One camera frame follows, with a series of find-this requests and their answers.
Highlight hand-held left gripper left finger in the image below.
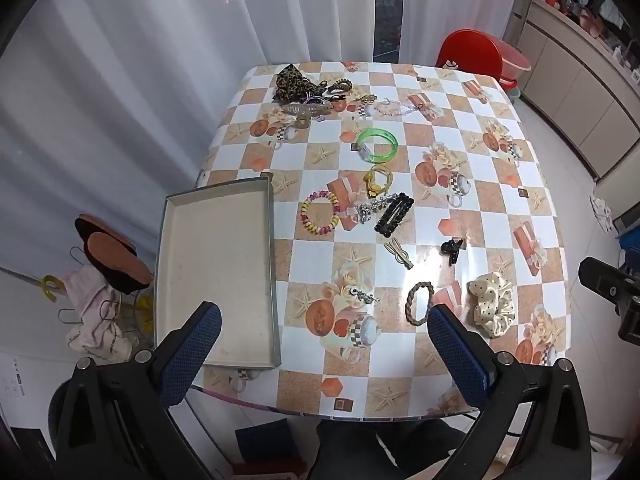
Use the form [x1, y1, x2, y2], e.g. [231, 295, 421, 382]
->
[50, 301, 223, 480]

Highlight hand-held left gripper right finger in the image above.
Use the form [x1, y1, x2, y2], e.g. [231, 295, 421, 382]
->
[427, 304, 598, 480]

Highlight cream polka dot scrunchie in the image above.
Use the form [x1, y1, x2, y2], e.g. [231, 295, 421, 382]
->
[467, 271, 516, 338]

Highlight brown braided hair tie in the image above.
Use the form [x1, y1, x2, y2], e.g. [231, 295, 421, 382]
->
[405, 282, 436, 328]

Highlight small black claw clip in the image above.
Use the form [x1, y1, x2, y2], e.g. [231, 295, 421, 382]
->
[440, 238, 466, 266]

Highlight beige bunny hair clip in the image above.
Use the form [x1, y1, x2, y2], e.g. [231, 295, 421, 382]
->
[384, 237, 415, 271]

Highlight multicolour spiral hair tie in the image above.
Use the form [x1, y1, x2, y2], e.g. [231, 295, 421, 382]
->
[300, 190, 342, 236]

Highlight green translucent bangle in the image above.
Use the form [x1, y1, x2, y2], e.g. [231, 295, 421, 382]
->
[357, 129, 400, 163]

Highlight blue bin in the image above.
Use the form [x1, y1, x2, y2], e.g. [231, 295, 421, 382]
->
[617, 230, 640, 271]

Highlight white floor cloth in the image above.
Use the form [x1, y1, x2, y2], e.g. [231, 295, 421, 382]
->
[591, 194, 615, 232]

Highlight pink crumpled cloth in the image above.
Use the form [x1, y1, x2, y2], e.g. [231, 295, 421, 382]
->
[65, 267, 141, 353]

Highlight dark flat shoe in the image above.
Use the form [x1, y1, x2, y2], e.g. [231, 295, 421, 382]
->
[75, 215, 138, 256]
[85, 231, 153, 295]

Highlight person's legs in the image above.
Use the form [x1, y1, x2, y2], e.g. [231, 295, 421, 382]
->
[305, 417, 471, 480]

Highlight blue book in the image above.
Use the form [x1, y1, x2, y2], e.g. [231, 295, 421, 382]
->
[235, 422, 301, 466]

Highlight black beaded snap clip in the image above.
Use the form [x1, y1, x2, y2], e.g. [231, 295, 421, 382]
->
[375, 192, 416, 237]

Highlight yellow hanger hook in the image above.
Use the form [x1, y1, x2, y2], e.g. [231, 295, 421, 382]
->
[42, 275, 66, 303]

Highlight silver star hair clip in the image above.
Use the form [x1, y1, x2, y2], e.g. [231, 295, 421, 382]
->
[356, 194, 401, 223]

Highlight checkered vinyl tablecloth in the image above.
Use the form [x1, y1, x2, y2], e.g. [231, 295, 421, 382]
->
[192, 60, 573, 418]

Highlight beige low cabinet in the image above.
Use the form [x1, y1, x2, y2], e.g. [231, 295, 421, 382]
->
[517, 0, 640, 181]

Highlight pink plastic basin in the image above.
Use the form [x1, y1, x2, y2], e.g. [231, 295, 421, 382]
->
[500, 42, 532, 92]

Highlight leopard print scrunchie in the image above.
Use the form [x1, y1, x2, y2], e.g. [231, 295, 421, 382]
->
[274, 64, 321, 103]

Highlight red plastic stool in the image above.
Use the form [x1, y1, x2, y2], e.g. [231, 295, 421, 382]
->
[435, 29, 505, 78]

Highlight white curtain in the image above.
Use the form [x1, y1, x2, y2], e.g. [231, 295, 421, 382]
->
[0, 0, 533, 271]

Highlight yellow hair tie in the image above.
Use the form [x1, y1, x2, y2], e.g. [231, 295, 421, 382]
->
[363, 165, 393, 198]

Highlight pearl bead bracelet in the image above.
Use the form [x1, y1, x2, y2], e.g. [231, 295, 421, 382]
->
[374, 100, 426, 117]

